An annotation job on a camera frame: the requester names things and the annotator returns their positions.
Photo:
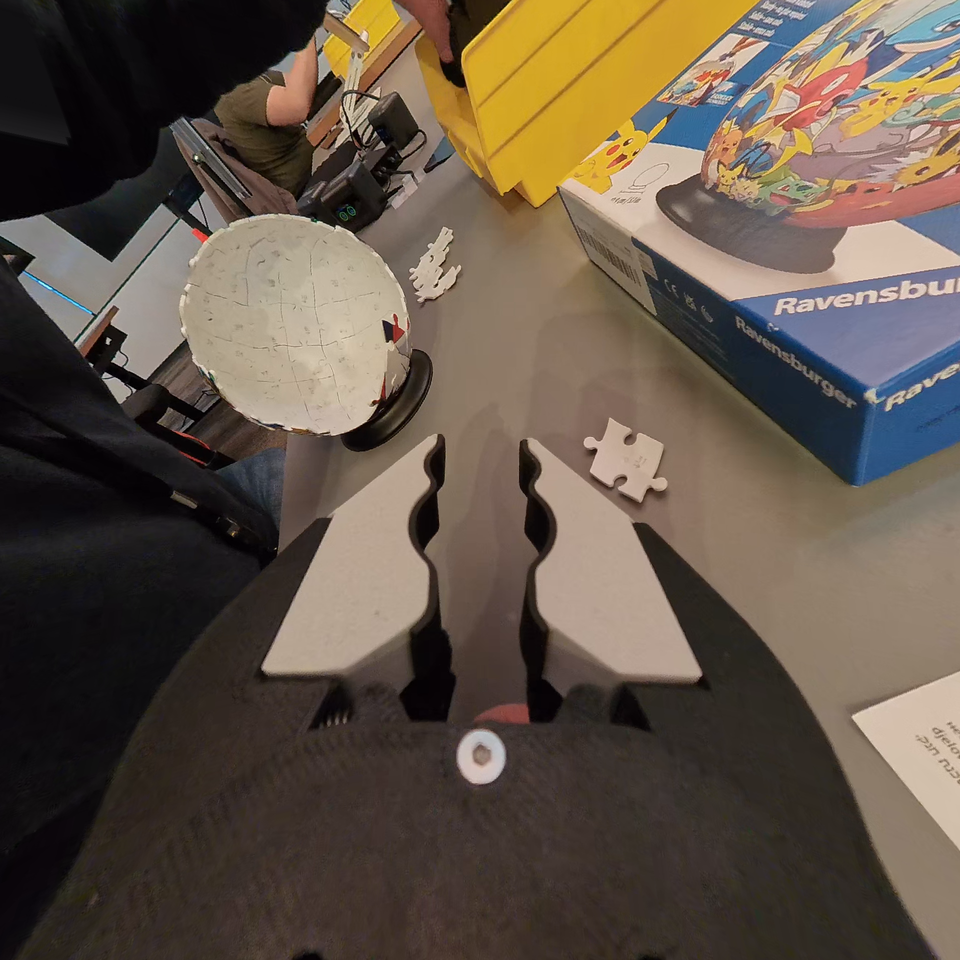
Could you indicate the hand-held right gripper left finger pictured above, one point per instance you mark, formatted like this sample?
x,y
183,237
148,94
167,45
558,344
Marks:
x,y
360,600

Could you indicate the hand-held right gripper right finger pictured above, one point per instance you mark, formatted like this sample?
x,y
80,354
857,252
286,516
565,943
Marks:
x,y
607,607

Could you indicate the yellow cardboard box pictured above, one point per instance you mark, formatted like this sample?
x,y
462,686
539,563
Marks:
x,y
562,75

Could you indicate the white joined puzzle pieces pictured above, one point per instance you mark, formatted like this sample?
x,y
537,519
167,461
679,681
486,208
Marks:
x,y
630,457

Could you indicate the heap of white puzzle pieces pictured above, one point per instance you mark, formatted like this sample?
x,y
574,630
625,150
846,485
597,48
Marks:
x,y
435,266

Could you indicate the colourful puzzle ball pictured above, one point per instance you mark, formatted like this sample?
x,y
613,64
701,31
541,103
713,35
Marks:
x,y
285,330

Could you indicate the person's left forearm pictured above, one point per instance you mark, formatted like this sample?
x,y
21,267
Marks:
x,y
112,90

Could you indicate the black round ball stand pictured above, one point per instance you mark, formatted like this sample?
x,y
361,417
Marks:
x,y
405,405

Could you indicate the blue white puzzle box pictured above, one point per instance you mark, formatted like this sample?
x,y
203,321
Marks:
x,y
825,315

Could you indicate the person's left hand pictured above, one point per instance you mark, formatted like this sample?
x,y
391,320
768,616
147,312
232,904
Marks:
x,y
427,22

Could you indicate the small yellow bin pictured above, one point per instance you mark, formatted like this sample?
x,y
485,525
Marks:
x,y
360,30

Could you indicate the black electronic device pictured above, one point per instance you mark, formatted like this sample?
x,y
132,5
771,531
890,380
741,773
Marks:
x,y
390,120

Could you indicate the white desk stand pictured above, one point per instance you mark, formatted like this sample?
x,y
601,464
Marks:
x,y
351,82

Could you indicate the person's blue jeans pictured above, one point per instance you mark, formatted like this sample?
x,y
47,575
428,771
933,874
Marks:
x,y
259,480

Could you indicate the metal key clip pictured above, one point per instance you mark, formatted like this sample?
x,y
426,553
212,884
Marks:
x,y
214,517

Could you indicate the black charger with green display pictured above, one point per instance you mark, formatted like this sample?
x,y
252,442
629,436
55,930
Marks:
x,y
345,199

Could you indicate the white printed paper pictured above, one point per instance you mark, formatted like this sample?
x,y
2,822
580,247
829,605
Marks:
x,y
922,757

